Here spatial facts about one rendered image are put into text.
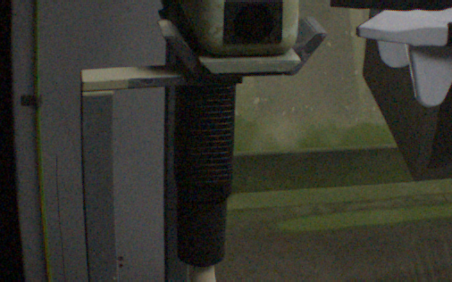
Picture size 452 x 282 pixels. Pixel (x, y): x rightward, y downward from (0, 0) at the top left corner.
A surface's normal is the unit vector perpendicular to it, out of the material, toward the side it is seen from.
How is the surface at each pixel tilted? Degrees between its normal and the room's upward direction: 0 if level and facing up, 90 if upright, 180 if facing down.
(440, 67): 90
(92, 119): 90
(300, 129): 57
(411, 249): 0
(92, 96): 90
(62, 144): 90
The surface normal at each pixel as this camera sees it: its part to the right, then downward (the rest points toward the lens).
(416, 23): -0.15, -0.41
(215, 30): -0.08, 0.41
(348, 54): 0.17, -0.14
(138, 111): 0.18, 0.41
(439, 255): 0.04, -0.91
